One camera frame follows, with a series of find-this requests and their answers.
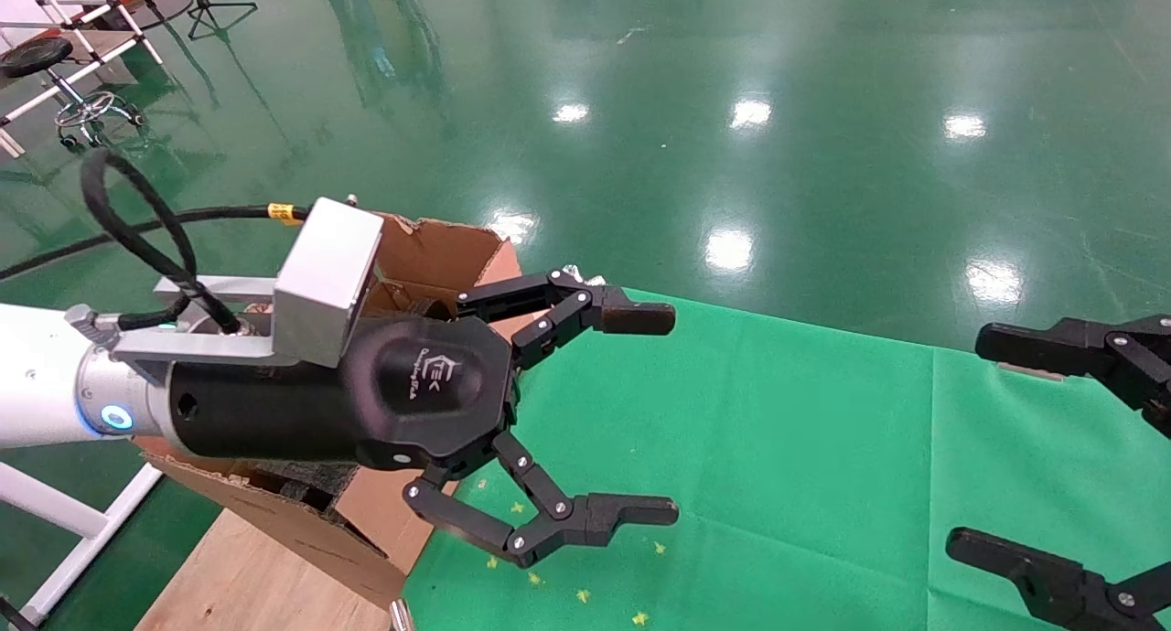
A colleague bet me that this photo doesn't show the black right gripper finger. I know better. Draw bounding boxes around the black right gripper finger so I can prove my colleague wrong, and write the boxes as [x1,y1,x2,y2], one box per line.
[945,528,1171,631]
[974,315,1171,440]

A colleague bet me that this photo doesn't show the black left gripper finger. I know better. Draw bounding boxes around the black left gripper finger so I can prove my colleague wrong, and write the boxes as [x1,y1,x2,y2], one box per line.
[456,267,676,369]
[403,430,680,570]

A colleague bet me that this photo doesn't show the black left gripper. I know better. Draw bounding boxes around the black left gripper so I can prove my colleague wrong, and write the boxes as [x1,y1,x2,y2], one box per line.
[169,316,523,473]

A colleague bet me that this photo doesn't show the large open cardboard carton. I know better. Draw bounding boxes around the large open cardboard carton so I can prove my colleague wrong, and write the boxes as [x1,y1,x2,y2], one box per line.
[133,212,550,610]

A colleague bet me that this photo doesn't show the black foam block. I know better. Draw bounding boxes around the black foam block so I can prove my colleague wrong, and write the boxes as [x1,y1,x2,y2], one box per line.
[242,460,363,513]

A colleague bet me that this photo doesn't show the green table cloth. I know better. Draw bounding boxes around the green table cloth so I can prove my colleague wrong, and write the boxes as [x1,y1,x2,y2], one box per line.
[403,288,1171,631]

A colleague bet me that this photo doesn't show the black tripod stand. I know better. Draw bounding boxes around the black tripod stand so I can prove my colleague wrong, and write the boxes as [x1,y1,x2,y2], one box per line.
[180,0,259,42]

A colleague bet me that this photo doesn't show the black round swivel stool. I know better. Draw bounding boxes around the black round swivel stool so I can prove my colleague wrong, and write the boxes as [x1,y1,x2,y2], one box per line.
[0,35,145,152]

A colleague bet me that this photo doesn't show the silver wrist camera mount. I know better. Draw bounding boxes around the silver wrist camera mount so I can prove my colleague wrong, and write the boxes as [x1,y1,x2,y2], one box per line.
[114,197,385,369]

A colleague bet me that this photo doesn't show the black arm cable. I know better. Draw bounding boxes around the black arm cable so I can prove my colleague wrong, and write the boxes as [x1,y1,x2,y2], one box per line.
[0,148,314,336]

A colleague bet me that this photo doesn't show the white table frame pipe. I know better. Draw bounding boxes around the white table frame pipe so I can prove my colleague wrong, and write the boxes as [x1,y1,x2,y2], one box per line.
[0,462,166,631]

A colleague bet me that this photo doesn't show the white pipe rack frame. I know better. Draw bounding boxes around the white pipe rack frame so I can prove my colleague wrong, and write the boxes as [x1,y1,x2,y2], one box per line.
[0,0,166,158]

